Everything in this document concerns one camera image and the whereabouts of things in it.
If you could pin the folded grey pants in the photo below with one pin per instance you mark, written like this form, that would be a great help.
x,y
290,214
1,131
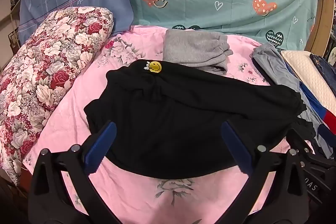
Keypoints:
x,y
194,48

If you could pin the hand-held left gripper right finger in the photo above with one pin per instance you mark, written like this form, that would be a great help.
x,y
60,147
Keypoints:
x,y
236,145

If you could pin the grey-blue pants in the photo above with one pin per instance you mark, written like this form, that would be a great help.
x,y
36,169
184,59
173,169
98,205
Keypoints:
x,y
273,66

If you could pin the black pants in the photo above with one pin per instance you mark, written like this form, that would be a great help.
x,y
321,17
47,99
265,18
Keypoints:
x,y
170,121

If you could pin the white quilted pillow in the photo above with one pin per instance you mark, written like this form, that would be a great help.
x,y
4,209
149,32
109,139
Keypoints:
x,y
302,66

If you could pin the wooden bed frame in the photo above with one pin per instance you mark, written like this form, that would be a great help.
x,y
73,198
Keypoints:
x,y
324,16

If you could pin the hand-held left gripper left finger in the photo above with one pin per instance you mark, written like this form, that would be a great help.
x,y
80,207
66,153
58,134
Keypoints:
x,y
101,145

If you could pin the blue denim jeans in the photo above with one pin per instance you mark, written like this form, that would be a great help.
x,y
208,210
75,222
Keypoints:
x,y
324,69

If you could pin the blue and red garment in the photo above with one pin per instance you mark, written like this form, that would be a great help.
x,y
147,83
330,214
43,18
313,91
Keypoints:
x,y
315,106

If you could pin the floral red white pillow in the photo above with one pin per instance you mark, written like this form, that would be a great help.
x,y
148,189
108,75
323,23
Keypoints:
x,y
47,77

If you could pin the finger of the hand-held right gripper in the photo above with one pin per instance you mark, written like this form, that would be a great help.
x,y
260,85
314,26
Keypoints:
x,y
299,141

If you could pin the pink floral bed sheet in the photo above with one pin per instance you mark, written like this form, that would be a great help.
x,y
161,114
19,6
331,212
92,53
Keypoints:
x,y
157,200

